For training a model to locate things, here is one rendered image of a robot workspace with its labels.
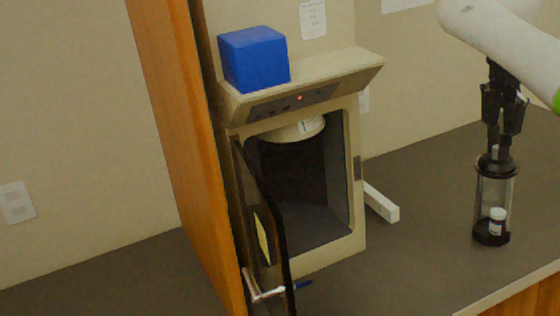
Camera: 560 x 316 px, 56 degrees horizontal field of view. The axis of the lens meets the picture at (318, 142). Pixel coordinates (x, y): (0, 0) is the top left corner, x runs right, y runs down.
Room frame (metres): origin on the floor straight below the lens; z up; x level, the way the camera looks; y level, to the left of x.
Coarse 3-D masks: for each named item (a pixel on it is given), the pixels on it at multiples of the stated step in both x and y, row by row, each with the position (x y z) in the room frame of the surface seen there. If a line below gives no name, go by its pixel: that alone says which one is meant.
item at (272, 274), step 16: (240, 160) 0.89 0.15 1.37; (240, 176) 0.93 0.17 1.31; (256, 176) 0.79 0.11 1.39; (256, 192) 0.78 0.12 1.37; (256, 208) 0.81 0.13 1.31; (272, 208) 0.69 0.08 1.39; (272, 224) 0.69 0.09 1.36; (256, 240) 0.87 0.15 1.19; (272, 240) 0.71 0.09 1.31; (256, 256) 0.90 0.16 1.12; (272, 256) 0.73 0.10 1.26; (272, 272) 0.75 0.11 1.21; (272, 288) 0.78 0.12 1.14; (288, 288) 0.67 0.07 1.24; (272, 304) 0.81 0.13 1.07; (288, 304) 0.67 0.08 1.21
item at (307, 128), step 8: (304, 120) 1.08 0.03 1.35; (312, 120) 1.09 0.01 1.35; (320, 120) 1.11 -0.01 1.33; (280, 128) 1.06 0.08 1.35; (288, 128) 1.06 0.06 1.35; (296, 128) 1.06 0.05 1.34; (304, 128) 1.07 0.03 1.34; (312, 128) 1.08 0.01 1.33; (320, 128) 1.09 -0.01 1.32; (256, 136) 1.09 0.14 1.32; (264, 136) 1.07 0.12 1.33; (272, 136) 1.06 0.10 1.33; (280, 136) 1.06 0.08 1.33; (288, 136) 1.05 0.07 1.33; (296, 136) 1.06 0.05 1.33; (304, 136) 1.06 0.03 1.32; (312, 136) 1.07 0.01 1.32
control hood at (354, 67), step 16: (352, 48) 1.08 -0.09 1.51; (304, 64) 1.01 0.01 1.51; (320, 64) 1.00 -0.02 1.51; (336, 64) 1.00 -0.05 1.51; (352, 64) 0.99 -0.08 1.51; (368, 64) 0.99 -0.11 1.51; (224, 80) 0.96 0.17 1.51; (304, 80) 0.93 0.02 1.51; (320, 80) 0.94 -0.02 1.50; (336, 80) 0.97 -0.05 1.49; (352, 80) 1.01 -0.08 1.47; (368, 80) 1.04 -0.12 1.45; (224, 96) 0.94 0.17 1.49; (240, 96) 0.88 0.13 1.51; (256, 96) 0.88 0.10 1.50; (272, 96) 0.90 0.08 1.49; (336, 96) 1.04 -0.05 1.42; (224, 112) 0.96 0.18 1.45; (240, 112) 0.90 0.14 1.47; (288, 112) 1.00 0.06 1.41
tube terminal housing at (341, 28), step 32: (192, 0) 1.03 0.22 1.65; (224, 0) 0.99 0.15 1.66; (256, 0) 1.01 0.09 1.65; (288, 0) 1.04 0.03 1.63; (352, 0) 1.11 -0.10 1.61; (224, 32) 0.98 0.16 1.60; (288, 32) 1.04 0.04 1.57; (352, 32) 1.11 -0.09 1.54; (352, 96) 1.10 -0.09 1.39; (224, 128) 0.98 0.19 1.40; (256, 128) 1.00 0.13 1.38; (352, 128) 1.10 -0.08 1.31; (224, 160) 1.02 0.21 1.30; (352, 160) 1.10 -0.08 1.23; (352, 192) 1.13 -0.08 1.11; (352, 224) 1.12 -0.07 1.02; (320, 256) 1.05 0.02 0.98
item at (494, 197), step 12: (480, 168) 1.10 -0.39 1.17; (516, 168) 1.09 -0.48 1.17; (480, 180) 1.10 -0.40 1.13; (492, 180) 1.08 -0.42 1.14; (504, 180) 1.07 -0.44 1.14; (480, 192) 1.10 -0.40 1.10; (492, 192) 1.08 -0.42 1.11; (504, 192) 1.07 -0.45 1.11; (480, 204) 1.10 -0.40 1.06; (492, 204) 1.08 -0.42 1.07; (504, 204) 1.07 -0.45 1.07; (480, 216) 1.10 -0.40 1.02; (492, 216) 1.08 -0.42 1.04; (504, 216) 1.08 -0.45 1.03; (480, 228) 1.09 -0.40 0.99; (492, 228) 1.08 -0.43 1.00; (504, 228) 1.08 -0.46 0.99
